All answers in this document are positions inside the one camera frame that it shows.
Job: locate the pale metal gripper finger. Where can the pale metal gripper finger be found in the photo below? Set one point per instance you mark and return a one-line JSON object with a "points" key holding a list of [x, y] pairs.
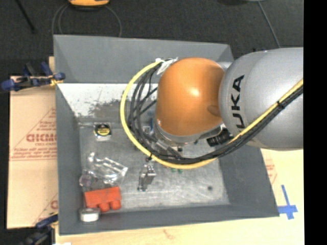
{"points": [[151, 176], [142, 181]]}

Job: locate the clear plastic packet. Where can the clear plastic packet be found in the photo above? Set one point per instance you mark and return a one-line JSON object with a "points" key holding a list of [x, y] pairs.
{"points": [[104, 171]]}

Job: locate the brown cardboard board red print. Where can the brown cardboard board red print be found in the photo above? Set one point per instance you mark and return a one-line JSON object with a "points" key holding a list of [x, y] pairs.
{"points": [[30, 136]]}

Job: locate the black and yellow tape measure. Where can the black and yellow tape measure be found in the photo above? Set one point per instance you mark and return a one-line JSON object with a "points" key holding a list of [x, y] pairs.
{"points": [[102, 131]]}

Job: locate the grey metal bin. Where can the grey metal bin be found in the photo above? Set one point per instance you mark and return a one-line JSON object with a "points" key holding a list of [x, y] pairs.
{"points": [[178, 187]]}

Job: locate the black cylinder on white bracket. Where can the black cylinder on white bracket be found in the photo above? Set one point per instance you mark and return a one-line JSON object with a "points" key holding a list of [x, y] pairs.
{"points": [[219, 138]]}

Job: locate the red toy brick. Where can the red toy brick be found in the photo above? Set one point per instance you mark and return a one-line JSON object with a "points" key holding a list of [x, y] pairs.
{"points": [[102, 198]]}

